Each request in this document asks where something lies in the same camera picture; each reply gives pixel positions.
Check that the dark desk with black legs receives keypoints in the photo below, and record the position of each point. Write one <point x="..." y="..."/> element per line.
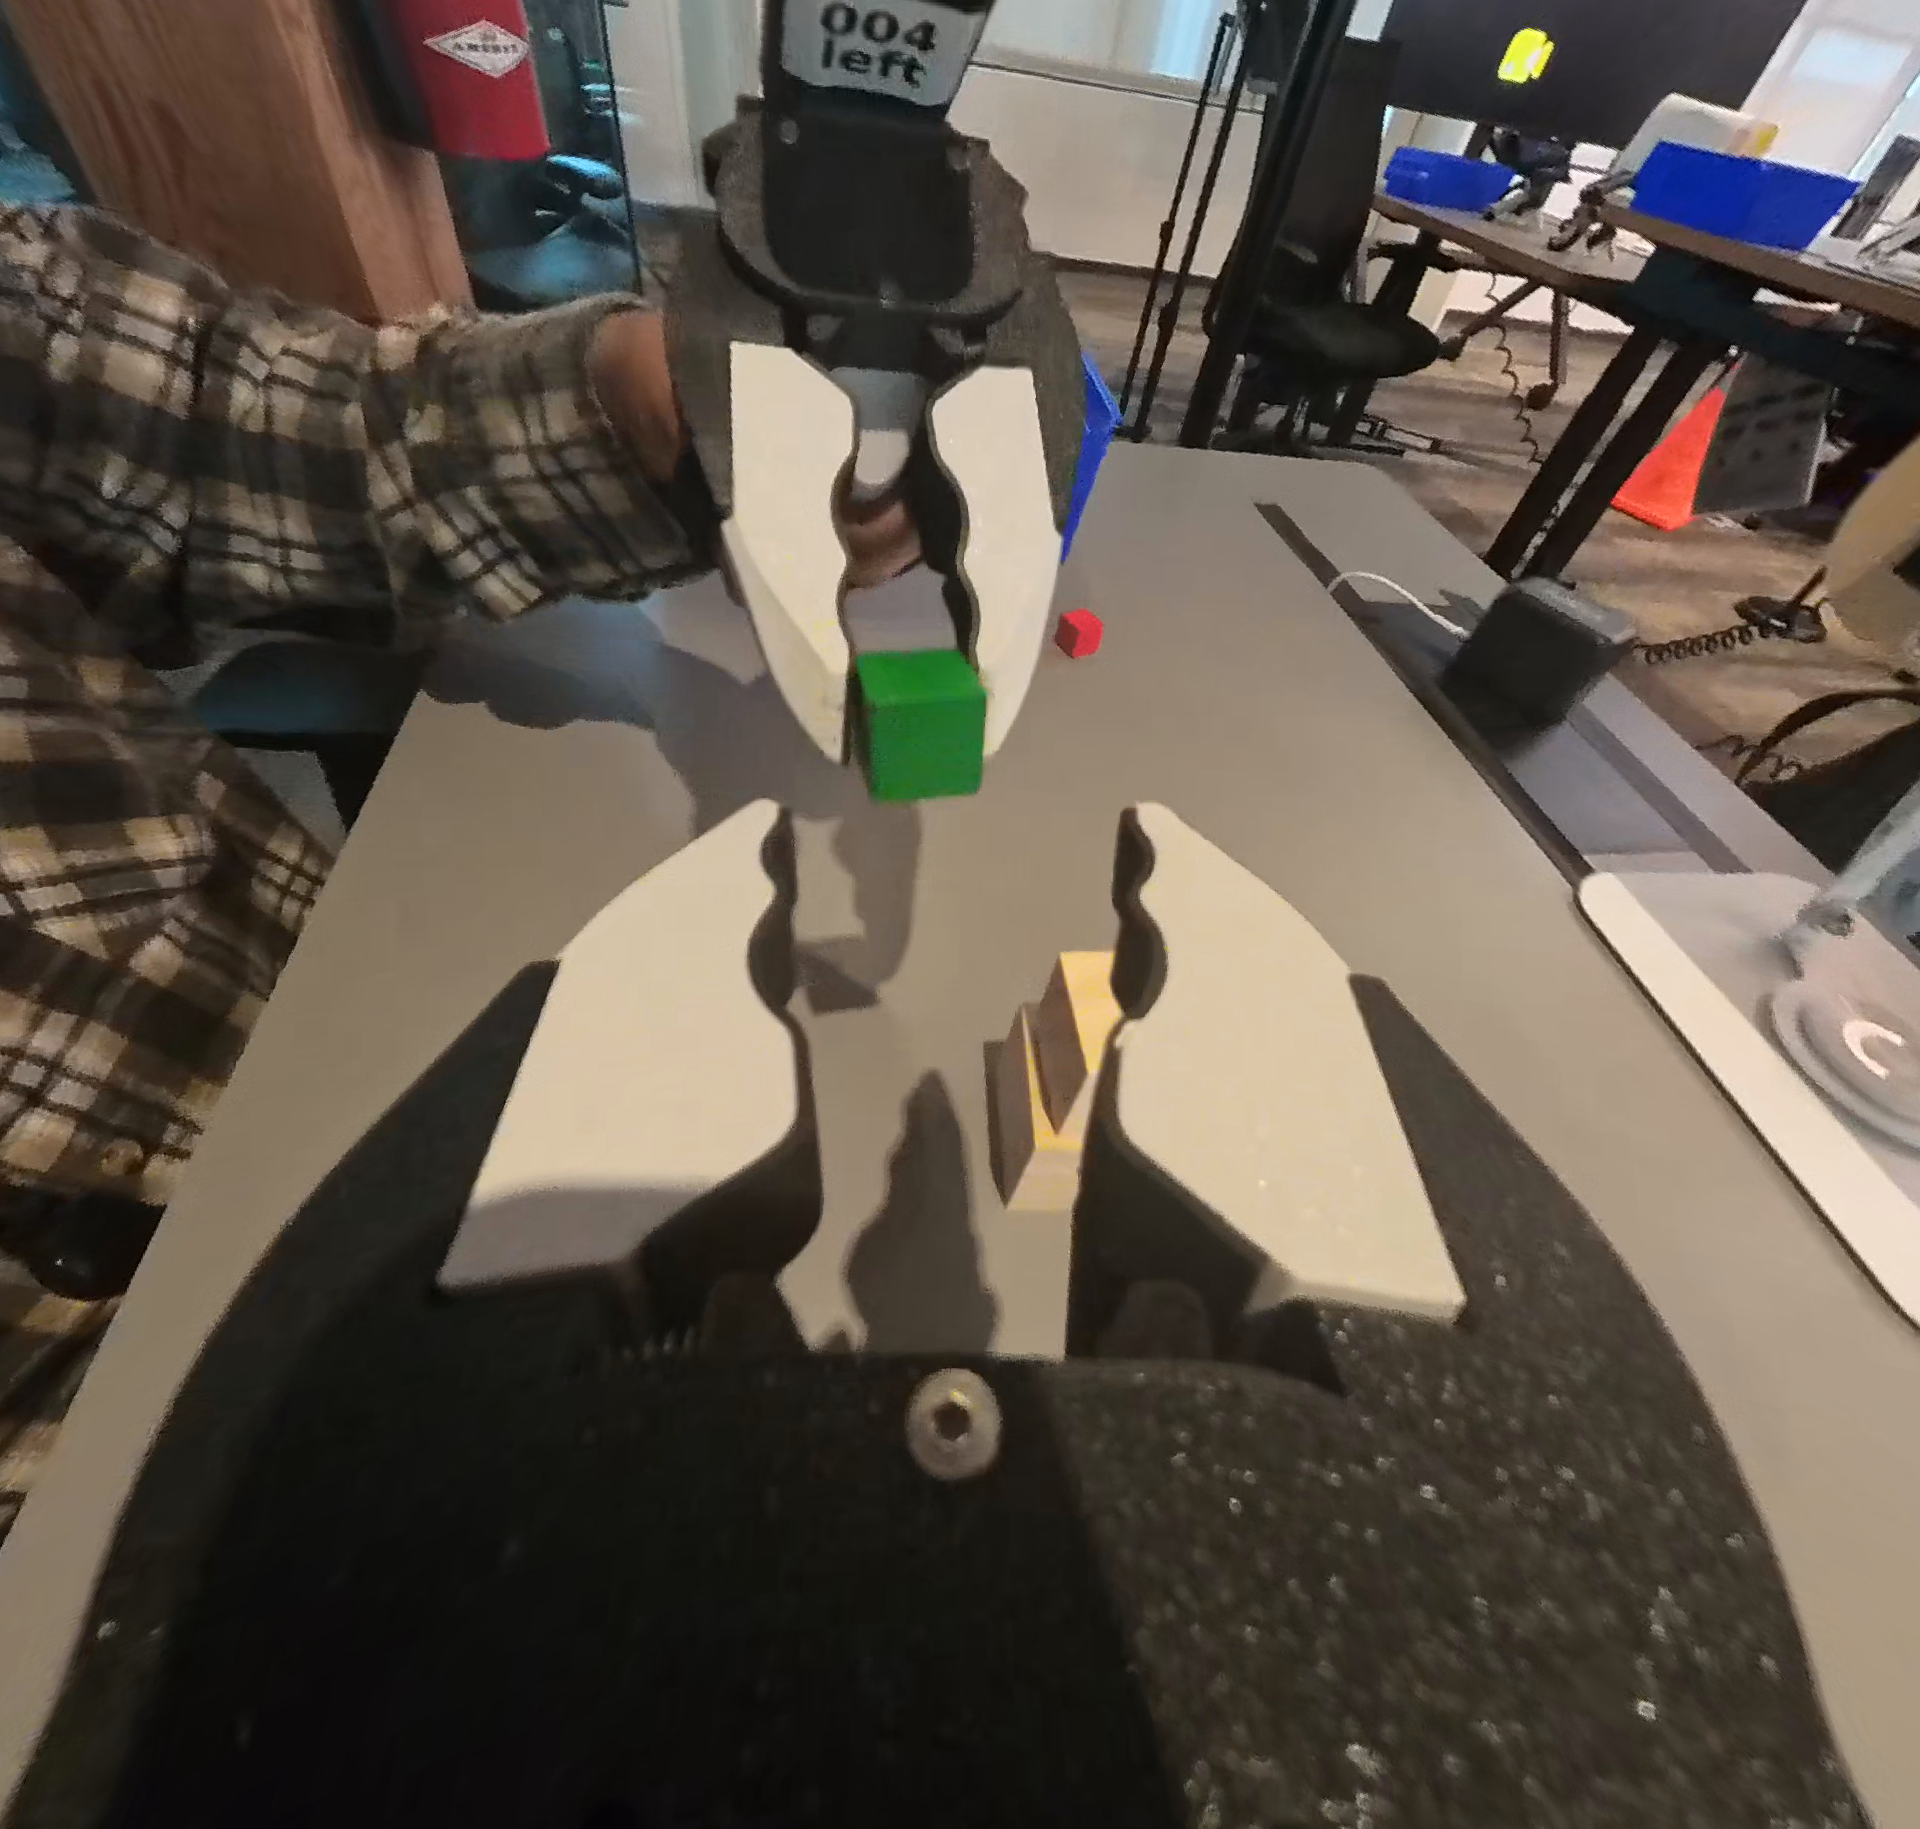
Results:
<point x="1771" y="284"/>

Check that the green wooden cube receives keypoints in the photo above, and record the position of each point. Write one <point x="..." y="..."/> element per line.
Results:
<point x="918" y="727"/>

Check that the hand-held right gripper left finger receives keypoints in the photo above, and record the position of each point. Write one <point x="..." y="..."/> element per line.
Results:
<point x="631" y="1080"/>

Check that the wooden pillar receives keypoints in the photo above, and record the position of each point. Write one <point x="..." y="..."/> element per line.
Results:
<point x="225" y="104"/>

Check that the large pale wooden cube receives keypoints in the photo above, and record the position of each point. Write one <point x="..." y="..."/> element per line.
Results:
<point x="1013" y="1125"/>

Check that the black power adapter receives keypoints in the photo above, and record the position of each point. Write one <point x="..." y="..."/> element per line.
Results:
<point x="1531" y="653"/>

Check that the black tripod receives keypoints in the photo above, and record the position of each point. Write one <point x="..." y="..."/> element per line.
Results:
<point x="1186" y="239"/>

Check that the orange traffic cone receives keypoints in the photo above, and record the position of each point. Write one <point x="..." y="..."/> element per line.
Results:
<point x="1680" y="472"/>

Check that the black office chair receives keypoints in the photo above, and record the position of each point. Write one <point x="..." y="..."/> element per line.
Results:
<point x="1335" y="314"/>

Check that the person's left forearm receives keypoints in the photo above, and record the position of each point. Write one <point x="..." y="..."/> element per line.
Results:
<point x="301" y="419"/>

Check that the shallow blue storage bin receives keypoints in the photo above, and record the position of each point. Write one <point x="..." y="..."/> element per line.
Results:
<point x="1441" y="177"/>

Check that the red fire extinguisher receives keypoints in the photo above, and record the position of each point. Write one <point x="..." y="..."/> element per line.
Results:
<point x="465" y="43"/>

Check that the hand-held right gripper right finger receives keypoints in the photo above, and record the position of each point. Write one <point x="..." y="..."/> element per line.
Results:
<point x="1276" y="1110"/>

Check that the black stand pole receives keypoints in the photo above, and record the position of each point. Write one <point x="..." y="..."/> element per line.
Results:
<point x="1276" y="178"/>

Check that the red wooden cube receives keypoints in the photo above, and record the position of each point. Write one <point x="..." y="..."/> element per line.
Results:
<point x="1079" y="635"/>

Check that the person's plaid shirt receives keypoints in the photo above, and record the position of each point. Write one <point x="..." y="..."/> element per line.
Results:
<point x="136" y="885"/>

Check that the medium pale wooden cube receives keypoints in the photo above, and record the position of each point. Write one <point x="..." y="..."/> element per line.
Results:
<point x="1067" y="1051"/>

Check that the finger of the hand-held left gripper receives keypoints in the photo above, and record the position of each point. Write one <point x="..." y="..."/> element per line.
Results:
<point x="788" y="509"/>
<point x="1005" y="539"/>

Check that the big blue plastic bin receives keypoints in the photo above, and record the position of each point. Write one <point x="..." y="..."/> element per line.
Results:
<point x="1095" y="433"/>

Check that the person's left hand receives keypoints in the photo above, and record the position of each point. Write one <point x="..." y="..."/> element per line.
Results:
<point x="638" y="389"/>

